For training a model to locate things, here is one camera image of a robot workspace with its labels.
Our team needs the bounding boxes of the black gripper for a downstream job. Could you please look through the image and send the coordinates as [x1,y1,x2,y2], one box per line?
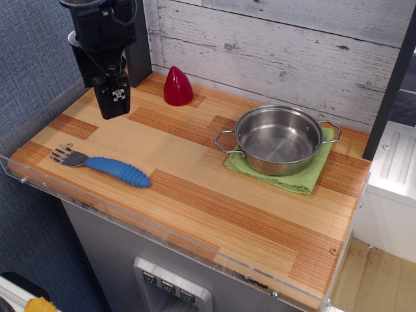
[67,1,137,120]

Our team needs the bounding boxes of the stainless steel pot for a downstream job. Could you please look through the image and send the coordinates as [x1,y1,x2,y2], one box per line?
[214,105,342,176]

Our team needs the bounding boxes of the red cone-shaped toy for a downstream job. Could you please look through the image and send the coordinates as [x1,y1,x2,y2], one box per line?
[163,66,194,106]

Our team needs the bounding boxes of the grey cabinet with dispenser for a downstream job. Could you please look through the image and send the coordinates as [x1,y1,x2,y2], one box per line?
[63,202,297,311]

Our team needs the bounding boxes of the green folded cloth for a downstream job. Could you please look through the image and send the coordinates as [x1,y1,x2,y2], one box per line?
[224,143,332,194]

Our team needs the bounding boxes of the yellow object at corner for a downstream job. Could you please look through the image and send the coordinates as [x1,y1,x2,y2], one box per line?
[23,297,58,312]

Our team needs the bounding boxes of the white toy sink unit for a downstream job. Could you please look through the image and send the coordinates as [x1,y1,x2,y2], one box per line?
[352,122,415,263]

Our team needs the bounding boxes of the dark left vertical post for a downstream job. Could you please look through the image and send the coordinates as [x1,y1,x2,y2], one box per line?
[126,1,152,87]

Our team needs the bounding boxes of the dark vertical post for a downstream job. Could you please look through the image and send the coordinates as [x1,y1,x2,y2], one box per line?
[126,1,152,87]
[362,0,416,161]

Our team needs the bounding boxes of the blue handled fork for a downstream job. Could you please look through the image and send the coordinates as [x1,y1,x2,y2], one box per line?
[49,144,151,188]

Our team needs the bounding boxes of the dark right vertical post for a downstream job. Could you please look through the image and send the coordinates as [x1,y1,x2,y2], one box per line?
[362,0,416,161]

